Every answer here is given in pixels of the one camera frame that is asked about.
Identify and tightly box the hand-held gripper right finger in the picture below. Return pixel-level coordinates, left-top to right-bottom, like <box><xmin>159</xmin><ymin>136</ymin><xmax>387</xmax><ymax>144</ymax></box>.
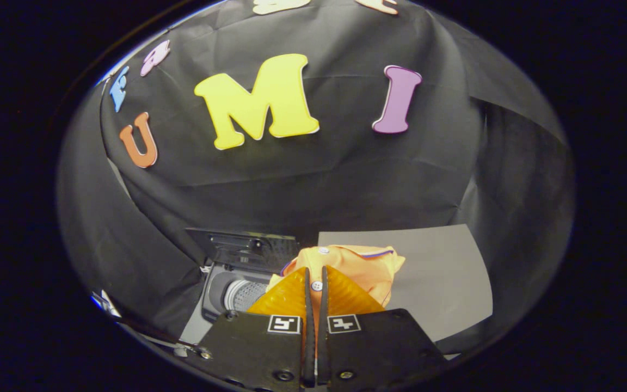
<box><xmin>316</xmin><ymin>266</ymin><xmax>448</xmax><ymax>390</ymax></box>

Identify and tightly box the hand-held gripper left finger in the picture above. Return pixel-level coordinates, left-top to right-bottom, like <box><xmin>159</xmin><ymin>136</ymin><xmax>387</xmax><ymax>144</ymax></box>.
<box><xmin>196</xmin><ymin>267</ymin><xmax>317</xmax><ymax>390</ymax></box>

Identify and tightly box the grey washing machine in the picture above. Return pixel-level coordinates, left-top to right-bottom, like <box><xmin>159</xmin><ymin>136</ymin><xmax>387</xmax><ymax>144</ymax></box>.
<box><xmin>180</xmin><ymin>260</ymin><xmax>293</xmax><ymax>345</ymax></box>

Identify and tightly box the orange polo shirt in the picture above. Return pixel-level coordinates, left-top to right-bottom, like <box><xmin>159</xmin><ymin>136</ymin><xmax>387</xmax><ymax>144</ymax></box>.
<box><xmin>266</xmin><ymin>245</ymin><xmax>406</xmax><ymax>327</ymax></box>

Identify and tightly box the dark washing machine lid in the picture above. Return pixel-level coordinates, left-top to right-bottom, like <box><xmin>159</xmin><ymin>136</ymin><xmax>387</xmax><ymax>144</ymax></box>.
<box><xmin>185</xmin><ymin>227</ymin><xmax>301</xmax><ymax>274</ymax></box>

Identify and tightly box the beige cabinet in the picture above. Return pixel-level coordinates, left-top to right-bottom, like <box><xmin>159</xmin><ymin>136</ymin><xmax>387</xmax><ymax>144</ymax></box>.
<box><xmin>317</xmin><ymin>223</ymin><xmax>494</xmax><ymax>343</ymax></box>

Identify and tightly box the white and blue object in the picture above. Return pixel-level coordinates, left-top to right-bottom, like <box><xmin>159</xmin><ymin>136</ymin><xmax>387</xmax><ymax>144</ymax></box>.
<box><xmin>91</xmin><ymin>290</ymin><xmax>122</xmax><ymax>317</ymax></box>

